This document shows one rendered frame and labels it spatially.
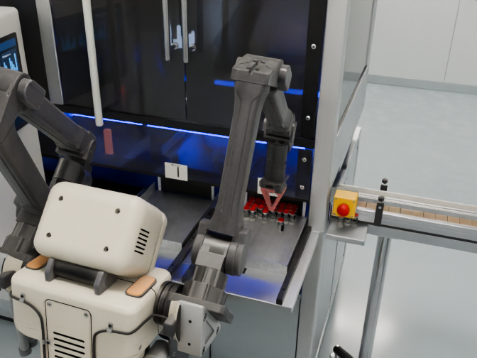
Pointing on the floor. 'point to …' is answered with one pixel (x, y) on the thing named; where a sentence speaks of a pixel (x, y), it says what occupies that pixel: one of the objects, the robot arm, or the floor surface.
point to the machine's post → (323, 164)
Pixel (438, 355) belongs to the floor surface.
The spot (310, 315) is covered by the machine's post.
